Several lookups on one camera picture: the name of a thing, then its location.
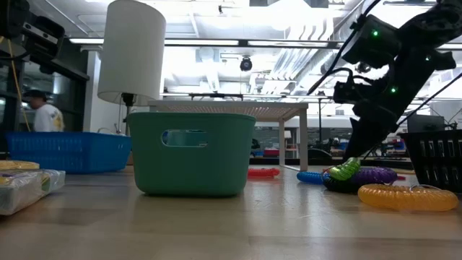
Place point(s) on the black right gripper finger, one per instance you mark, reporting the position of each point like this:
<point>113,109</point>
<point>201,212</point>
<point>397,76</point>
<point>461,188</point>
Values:
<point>364,139</point>

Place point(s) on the green coil wristband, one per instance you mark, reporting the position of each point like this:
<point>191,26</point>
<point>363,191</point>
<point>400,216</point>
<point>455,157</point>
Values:
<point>344,169</point>

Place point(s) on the purple coil wristband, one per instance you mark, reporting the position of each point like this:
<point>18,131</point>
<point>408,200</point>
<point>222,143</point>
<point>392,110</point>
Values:
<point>375,175</point>

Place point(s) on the black coil wristband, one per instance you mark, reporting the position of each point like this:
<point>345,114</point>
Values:
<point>339,187</point>

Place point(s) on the blue coil wristband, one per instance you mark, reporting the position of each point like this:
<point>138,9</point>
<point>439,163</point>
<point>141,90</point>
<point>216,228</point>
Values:
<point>310,177</point>

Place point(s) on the yellow coil wristband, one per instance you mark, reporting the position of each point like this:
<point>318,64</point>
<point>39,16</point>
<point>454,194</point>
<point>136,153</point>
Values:
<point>408,198</point>

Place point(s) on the red coil wristband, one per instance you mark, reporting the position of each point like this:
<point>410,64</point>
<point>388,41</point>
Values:
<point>263,172</point>

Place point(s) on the yellow and white crayon packet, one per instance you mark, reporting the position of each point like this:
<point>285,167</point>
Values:
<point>25,189</point>

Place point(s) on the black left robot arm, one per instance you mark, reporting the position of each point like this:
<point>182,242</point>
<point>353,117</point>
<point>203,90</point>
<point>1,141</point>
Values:
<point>14,18</point>

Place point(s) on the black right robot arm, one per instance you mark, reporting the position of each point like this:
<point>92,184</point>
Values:
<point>433,21</point>

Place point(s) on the dark computer monitor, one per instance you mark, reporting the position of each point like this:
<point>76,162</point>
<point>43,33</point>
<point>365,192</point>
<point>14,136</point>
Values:
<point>426,124</point>

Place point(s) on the white perforated metal shelf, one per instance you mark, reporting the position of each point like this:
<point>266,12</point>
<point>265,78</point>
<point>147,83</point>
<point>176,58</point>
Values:
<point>303,144</point>

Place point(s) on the black plastic basket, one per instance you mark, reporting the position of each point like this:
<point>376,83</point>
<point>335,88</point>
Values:
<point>433,162</point>

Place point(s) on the person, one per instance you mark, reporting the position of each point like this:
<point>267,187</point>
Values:
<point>47,117</point>

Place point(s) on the white cylindrical table lamp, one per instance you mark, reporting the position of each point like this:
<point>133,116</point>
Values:
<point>131,50</point>

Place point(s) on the blue plastic basket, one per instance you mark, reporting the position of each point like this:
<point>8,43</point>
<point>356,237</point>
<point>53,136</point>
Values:
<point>68,151</point>

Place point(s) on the black overhead rig beam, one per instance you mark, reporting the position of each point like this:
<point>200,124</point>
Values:
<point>216,43</point>

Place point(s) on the green plastic bin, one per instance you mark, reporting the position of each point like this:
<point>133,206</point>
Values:
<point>191,169</point>

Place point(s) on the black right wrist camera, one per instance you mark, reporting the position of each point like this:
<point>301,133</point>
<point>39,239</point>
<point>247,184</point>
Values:
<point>346,93</point>

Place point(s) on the black overhead camera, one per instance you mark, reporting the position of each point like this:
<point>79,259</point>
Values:
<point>246,64</point>

